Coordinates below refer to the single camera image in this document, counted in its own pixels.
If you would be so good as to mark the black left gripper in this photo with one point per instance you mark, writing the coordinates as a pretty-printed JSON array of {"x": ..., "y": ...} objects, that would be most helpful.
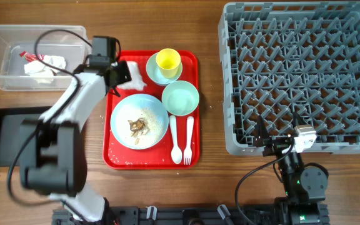
[{"x": 124, "y": 75}]

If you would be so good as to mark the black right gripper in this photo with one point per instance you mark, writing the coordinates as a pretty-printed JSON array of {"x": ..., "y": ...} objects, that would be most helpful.
[{"x": 275, "y": 145}]

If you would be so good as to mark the white napkin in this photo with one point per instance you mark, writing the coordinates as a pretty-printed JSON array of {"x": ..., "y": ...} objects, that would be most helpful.
[
  {"x": 44, "y": 74},
  {"x": 136, "y": 82}
]

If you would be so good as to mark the large light blue plate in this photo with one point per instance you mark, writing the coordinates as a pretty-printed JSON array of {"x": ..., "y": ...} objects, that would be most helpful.
[{"x": 123, "y": 108}]

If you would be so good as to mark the food scraps and rice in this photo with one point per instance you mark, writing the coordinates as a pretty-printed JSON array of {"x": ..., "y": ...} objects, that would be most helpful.
[{"x": 142, "y": 128}]

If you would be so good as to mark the red snack wrapper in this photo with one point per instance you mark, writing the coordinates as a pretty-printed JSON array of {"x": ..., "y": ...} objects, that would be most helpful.
[{"x": 31, "y": 57}]

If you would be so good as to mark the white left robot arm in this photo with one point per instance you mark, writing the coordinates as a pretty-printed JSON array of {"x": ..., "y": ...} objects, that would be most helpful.
[{"x": 52, "y": 158}]

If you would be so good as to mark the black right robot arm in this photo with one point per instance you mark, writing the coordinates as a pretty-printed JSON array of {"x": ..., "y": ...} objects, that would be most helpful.
[{"x": 304, "y": 183}]

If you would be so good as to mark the grey dishwasher rack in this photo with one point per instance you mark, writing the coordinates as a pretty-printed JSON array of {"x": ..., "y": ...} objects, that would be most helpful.
[{"x": 281, "y": 58}]

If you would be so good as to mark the black waste tray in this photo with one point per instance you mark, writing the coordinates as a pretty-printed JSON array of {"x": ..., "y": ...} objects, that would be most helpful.
[{"x": 10, "y": 121}]

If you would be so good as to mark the small light blue saucer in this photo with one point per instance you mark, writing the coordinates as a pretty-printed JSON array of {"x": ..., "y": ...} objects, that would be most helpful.
[{"x": 155, "y": 75}]

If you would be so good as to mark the yellow plastic cup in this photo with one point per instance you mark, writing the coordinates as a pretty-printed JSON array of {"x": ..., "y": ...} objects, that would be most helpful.
[{"x": 168, "y": 61}]

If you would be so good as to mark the light green bowl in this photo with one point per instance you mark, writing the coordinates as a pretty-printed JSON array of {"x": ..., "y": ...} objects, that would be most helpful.
[{"x": 180, "y": 98}]

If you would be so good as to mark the white plastic fork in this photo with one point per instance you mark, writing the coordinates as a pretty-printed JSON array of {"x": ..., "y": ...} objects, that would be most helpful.
[{"x": 189, "y": 133}]

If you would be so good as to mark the clear plastic bin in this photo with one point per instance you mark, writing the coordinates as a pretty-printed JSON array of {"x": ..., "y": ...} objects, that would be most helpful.
[{"x": 69, "y": 42}]

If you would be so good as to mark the white plastic spoon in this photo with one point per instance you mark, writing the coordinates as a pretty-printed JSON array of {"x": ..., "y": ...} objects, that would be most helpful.
[{"x": 176, "y": 154}]

